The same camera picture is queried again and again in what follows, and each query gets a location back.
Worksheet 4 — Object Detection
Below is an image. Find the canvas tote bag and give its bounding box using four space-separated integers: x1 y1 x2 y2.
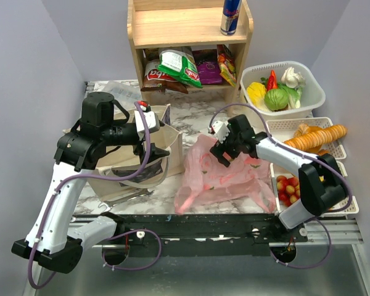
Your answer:
88 104 184 201

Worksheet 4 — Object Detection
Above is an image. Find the pink plastic grocery bag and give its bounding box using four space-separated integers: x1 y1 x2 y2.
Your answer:
174 134 276 214

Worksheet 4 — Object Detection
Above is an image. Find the wooden shelf unit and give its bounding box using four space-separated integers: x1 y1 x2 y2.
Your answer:
126 0 255 117

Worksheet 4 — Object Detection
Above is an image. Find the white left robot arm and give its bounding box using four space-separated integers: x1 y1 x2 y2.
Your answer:
11 92 170 274

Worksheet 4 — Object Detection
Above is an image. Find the large bread roll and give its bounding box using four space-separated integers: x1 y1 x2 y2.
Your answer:
294 123 322 138

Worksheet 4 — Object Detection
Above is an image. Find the yellow napa cabbage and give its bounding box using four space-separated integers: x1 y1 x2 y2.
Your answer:
247 82 269 112

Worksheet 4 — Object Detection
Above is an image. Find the silver open-end wrench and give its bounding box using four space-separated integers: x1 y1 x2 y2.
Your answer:
98 189 154 212

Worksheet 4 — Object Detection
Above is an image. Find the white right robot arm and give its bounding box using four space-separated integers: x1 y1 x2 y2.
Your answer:
209 115 348 242

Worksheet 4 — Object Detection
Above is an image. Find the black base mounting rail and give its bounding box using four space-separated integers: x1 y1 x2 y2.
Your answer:
95 214 308 257

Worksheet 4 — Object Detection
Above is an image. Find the purple snack bag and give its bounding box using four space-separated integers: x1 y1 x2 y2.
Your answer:
192 49 223 86

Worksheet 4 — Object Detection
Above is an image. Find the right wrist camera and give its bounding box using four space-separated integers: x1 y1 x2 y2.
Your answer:
208 120 230 143

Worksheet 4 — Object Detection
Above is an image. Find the green bok choy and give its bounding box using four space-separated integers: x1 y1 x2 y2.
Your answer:
285 86 303 109

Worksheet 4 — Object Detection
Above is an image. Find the white tray with bread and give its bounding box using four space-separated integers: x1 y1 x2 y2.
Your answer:
266 117 347 160

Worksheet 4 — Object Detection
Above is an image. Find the red lychee fruit bunch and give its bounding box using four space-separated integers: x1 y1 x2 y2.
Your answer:
276 175 300 207

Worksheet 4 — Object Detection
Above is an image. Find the Red Bull can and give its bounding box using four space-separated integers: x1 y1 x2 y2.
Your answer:
220 0 241 36

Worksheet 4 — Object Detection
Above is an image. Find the green white food packet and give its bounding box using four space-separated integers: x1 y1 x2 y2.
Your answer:
158 46 202 89

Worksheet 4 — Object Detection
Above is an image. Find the white vegetable basket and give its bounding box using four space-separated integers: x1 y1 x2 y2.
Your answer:
240 61 326 120

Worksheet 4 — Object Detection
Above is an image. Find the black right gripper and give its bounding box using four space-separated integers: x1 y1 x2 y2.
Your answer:
210 126 242 167

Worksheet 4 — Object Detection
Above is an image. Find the green lettuce piece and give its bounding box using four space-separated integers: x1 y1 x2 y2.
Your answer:
264 88 289 111

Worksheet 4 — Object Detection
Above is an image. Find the red chili pepper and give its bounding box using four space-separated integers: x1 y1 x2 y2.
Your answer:
266 70 278 91

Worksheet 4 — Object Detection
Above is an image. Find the Fox's fruit candy bag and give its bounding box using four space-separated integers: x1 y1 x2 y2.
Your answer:
216 44 237 87

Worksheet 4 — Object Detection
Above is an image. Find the small bread piece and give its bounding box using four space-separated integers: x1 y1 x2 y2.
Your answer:
317 149 329 156

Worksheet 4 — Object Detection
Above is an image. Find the clear plastic parts box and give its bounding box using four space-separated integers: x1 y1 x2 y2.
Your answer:
102 81 142 105

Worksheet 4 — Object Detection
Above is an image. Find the Chuba cassava chips bag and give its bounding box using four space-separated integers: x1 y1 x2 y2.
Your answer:
141 48 188 94

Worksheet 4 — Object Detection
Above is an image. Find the white garlic bulb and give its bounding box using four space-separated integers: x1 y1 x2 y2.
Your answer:
281 67 306 89

